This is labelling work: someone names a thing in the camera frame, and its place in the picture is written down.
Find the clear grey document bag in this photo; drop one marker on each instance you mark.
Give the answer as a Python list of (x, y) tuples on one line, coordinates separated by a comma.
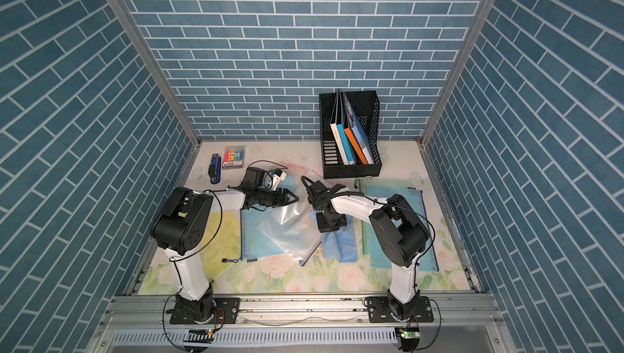
[(291, 228)]

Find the blue mesh document bag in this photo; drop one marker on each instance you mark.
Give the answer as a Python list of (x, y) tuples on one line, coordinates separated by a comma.
[(254, 244)]

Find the light blue cleaning cloth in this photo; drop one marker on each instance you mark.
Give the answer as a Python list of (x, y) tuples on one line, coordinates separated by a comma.
[(341, 245)]

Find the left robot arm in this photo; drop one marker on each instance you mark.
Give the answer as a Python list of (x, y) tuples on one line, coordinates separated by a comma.
[(193, 285)]

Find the orange book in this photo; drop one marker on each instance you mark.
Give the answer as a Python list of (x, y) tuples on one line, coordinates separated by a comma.
[(355, 145)]

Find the green mesh document bag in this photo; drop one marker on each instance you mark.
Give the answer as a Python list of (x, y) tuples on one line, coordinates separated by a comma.
[(401, 233)]

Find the blue black stapler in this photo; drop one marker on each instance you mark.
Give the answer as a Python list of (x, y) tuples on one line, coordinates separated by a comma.
[(215, 169)]

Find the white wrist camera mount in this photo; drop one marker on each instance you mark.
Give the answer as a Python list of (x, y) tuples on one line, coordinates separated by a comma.
[(277, 176)]

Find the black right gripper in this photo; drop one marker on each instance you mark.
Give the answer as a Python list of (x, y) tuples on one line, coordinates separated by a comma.
[(323, 228)]

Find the teal book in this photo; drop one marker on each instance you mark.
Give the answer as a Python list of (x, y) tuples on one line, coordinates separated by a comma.
[(347, 146)]

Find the blue folder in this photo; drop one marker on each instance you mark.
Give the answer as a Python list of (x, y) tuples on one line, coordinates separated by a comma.
[(357, 129)]

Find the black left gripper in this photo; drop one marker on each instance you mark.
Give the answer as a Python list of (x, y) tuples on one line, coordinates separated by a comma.
[(283, 202)]

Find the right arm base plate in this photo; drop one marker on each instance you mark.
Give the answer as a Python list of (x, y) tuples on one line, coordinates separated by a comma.
[(399, 310)]

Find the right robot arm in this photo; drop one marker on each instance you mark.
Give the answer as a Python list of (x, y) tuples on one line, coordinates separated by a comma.
[(404, 282)]

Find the box of coloured markers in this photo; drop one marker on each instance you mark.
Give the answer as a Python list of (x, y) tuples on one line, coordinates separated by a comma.
[(234, 157)]

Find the yellow mesh document bag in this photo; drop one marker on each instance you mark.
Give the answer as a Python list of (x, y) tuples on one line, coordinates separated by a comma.
[(219, 246)]

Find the black mesh file holder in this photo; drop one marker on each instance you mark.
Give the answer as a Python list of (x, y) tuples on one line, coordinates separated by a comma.
[(366, 105)]

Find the white book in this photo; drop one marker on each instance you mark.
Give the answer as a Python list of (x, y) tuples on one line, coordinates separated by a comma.
[(339, 144)]

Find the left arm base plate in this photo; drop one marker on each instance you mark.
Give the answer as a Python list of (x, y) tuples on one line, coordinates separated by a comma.
[(219, 311)]

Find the aluminium front rail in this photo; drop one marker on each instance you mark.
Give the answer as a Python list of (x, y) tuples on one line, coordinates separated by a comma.
[(444, 322)]

